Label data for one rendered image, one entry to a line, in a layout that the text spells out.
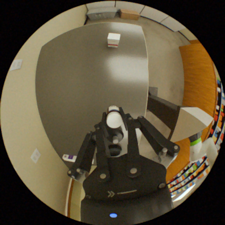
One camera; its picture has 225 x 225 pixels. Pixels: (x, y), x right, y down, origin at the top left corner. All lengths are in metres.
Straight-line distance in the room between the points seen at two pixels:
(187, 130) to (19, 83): 1.08
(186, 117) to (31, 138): 1.03
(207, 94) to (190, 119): 1.42
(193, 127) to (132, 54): 0.52
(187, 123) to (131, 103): 0.40
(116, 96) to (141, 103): 0.13
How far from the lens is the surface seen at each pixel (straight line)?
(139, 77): 0.37
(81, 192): 0.67
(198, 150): 0.69
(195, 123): 0.52
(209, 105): 1.86
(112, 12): 1.97
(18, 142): 0.59
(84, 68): 0.37
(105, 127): 0.15
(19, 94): 0.59
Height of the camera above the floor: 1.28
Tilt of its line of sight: 68 degrees down
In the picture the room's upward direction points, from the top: 175 degrees clockwise
